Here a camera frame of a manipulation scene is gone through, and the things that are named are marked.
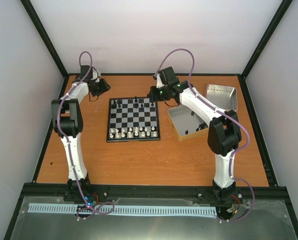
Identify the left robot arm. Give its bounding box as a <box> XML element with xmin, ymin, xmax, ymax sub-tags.
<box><xmin>51</xmin><ymin>65</ymin><xmax>111</xmax><ymax>202</ymax></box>

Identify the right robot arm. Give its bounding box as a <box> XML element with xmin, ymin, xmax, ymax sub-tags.
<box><xmin>147</xmin><ymin>67</ymin><xmax>242</xmax><ymax>202</ymax></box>

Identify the black silver chess board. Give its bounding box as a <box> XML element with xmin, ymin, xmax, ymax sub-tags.
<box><xmin>106</xmin><ymin>97</ymin><xmax>161</xmax><ymax>143</ymax></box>

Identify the yellow metal tin box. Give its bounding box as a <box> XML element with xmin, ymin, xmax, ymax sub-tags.
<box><xmin>167</xmin><ymin>105</ymin><xmax>208</xmax><ymax>142</ymax></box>

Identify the white king piece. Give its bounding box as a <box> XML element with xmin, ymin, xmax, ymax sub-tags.
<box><xmin>134</xmin><ymin>127</ymin><xmax>139</xmax><ymax>137</ymax></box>

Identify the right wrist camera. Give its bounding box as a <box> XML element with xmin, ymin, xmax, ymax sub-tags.
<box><xmin>153</xmin><ymin>73</ymin><xmax>164</xmax><ymax>89</ymax></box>

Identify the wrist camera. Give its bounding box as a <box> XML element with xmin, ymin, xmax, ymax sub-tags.
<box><xmin>153</xmin><ymin>73</ymin><xmax>164</xmax><ymax>89</ymax></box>
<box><xmin>91</xmin><ymin>69</ymin><xmax>101</xmax><ymax>82</ymax></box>

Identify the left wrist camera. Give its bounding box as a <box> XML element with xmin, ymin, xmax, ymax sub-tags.
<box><xmin>91</xmin><ymin>69</ymin><xmax>101</xmax><ymax>82</ymax></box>

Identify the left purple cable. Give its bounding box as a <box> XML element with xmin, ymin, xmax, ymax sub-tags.
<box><xmin>57</xmin><ymin>51</ymin><xmax>116</xmax><ymax>221</ymax></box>

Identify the purple cable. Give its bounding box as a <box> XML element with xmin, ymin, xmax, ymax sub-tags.
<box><xmin>158</xmin><ymin>48</ymin><xmax>256</xmax><ymax>224</ymax></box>
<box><xmin>57</xmin><ymin>51</ymin><xmax>116</xmax><ymax>221</ymax></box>

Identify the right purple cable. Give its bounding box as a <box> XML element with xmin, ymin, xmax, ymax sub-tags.
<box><xmin>158</xmin><ymin>48</ymin><xmax>256</xmax><ymax>224</ymax></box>

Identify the light blue cable duct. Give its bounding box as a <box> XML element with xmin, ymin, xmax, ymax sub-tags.
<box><xmin>27</xmin><ymin>203</ymin><xmax>217</xmax><ymax>218</ymax></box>

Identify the metal base plate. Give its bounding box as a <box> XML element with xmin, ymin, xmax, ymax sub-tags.
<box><xmin>11</xmin><ymin>197</ymin><xmax>296</xmax><ymax>240</ymax></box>

